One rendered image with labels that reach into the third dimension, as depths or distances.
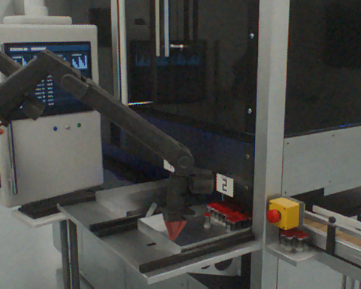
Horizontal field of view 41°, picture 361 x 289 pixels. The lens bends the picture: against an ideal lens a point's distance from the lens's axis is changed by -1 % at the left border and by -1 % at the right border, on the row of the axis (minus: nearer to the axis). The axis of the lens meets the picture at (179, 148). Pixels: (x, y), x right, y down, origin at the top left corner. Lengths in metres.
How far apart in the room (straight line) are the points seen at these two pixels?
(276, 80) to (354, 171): 0.51
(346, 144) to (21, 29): 1.31
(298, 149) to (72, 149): 1.09
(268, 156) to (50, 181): 1.09
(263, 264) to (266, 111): 0.48
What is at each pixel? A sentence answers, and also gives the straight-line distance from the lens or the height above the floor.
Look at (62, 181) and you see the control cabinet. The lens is 2.23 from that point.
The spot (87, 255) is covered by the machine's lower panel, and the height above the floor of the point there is 0.27.
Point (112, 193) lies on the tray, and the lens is 1.93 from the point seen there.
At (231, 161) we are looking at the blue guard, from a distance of 1.57.
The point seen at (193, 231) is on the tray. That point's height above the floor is 0.88.
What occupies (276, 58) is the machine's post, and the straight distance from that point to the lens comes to 1.41.
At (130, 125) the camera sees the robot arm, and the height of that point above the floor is 1.27.
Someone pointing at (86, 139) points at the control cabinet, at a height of 1.04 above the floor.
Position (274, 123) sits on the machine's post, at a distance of 1.43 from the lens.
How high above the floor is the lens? 1.50
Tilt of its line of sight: 13 degrees down
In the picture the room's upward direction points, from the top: straight up
